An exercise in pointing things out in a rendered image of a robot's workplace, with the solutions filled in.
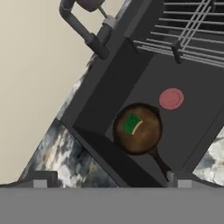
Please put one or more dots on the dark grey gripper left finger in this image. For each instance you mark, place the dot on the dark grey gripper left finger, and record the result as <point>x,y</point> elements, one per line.
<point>43,178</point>

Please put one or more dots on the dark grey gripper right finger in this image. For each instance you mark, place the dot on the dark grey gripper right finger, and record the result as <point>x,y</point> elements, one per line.
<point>183,178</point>

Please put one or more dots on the brown frying pan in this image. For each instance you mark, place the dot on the brown frying pan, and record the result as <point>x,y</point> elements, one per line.
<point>138,129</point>

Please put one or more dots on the green and yellow sponge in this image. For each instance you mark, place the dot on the green and yellow sponge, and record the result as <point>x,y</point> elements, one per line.
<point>131,124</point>

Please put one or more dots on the pink round sink drain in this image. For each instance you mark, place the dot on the pink round sink drain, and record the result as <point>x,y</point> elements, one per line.
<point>171,98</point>

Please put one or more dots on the dark grey sink basin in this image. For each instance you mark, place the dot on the dark grey sink basin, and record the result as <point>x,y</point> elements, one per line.
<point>163,96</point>

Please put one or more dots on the dark grey sink tap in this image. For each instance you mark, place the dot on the dark grey sink tap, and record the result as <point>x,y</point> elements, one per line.
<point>87,32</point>

